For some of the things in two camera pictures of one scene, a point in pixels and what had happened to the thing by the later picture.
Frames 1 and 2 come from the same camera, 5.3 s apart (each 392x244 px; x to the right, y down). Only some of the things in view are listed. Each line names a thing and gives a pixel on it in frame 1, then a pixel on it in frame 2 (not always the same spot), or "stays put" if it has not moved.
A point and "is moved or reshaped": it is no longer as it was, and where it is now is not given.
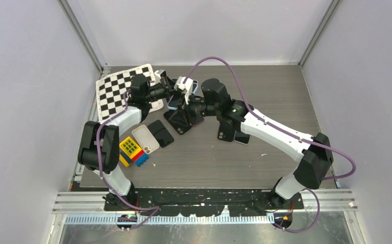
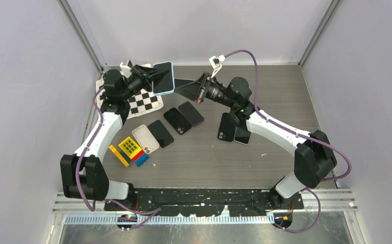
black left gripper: x=169 y=87 to x=147 y=75
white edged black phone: x=241 y=138 stays put
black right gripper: x=182 y=116 to x=196 y=96
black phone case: x=226 y=132 stays put
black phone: x=161 y=133 stays put
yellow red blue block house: x=131 y=151 stays put
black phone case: x=180 y=128 stays put
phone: x=174 y=102 is moved or reshaped
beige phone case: x=145 y=139 stays put
